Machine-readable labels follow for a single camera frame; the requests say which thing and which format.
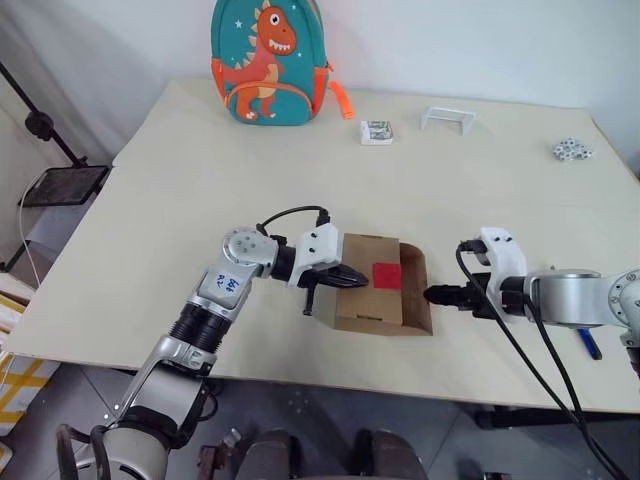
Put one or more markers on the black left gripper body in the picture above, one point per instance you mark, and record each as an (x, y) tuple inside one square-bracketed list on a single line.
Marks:
[(311, 292)]

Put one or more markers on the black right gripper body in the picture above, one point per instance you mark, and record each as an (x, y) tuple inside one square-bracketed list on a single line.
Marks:
[(477, 300)]

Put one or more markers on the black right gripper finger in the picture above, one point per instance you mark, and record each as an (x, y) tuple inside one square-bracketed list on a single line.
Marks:
[(445, 290), (447, 300)]

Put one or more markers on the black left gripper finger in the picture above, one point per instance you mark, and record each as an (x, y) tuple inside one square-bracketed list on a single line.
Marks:
[(347, 272), (350, 282)]

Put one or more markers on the brown cardboard box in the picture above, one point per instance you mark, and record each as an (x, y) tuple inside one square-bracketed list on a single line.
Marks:
[(365, 305)]

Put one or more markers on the blue pen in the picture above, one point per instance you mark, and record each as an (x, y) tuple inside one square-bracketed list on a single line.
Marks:
[(591, 345)]

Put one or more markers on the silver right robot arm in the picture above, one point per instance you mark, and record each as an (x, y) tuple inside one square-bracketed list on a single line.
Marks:
[(575, 297)]

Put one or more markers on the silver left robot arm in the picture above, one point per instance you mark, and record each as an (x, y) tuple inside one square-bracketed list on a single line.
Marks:
[(200, 320)]

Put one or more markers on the small white printed box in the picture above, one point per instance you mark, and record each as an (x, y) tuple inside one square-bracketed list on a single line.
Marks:
[(377, 134)]

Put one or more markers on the red tape patch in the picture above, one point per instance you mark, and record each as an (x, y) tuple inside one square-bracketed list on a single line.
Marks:
[(387, 275)]

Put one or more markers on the dark rounded shape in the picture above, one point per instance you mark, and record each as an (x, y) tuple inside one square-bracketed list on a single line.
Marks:
[(387, 455), (270, 455)]

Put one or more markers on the silver metal nut cluster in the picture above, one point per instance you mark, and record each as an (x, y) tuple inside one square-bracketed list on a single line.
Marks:
[(573, 150)]

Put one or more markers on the teal dinosaur backpack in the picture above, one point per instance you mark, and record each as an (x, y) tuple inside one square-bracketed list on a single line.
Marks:
[(270, 65)]

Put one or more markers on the yellow taped carton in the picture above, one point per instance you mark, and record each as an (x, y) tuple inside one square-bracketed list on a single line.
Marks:
[(22, 385)]

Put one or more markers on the black stand pole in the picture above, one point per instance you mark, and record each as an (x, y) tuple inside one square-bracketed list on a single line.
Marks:
[(42, 125)]

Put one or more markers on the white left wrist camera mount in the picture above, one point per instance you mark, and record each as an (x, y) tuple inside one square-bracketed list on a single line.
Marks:
[(320, 250)]

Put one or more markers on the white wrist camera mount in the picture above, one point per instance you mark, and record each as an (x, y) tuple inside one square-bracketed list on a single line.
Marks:
[(320, 250), (505, 255)]

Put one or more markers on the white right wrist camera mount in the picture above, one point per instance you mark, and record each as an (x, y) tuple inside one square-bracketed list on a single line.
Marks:
[(505, 255)]

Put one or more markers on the white plastic bracket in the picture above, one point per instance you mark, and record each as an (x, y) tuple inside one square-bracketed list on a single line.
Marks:
[(446, 116)]

